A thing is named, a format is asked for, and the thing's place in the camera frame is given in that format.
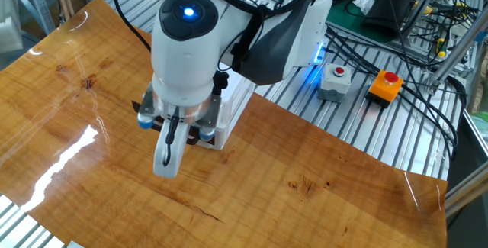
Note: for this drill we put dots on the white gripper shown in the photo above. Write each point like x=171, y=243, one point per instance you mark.
x=167, y=156

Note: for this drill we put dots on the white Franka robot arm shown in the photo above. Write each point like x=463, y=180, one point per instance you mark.
x=183, y=61

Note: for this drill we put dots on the wood grain table mat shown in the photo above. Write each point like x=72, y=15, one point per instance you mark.
x=114, y=202

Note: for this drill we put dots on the grey box with red button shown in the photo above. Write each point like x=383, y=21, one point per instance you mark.
x=334, y=85

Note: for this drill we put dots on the white foam block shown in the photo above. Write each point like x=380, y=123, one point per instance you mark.
x=9, y=30

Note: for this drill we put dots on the green mat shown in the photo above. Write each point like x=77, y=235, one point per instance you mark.
x=343, y=23

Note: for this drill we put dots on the orange box with red button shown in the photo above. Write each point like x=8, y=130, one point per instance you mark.
x=385, y=89

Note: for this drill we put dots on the crumpled white tissue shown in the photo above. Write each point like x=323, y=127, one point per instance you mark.
x=364, y=4

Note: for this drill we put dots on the yellow black screwdriver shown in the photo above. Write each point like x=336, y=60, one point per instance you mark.
x=441, y=47

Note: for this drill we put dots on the grey perforated shelf frame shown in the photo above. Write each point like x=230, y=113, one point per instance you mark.
x=39, y=4

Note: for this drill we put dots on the slim aluminium profile post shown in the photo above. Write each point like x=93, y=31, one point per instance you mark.
x=423, y=5

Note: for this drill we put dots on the aluminium profile rail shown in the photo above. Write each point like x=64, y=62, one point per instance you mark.
x=467, y=192

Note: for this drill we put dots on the thick aluminium profile post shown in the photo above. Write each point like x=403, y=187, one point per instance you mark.
x=457, y=51

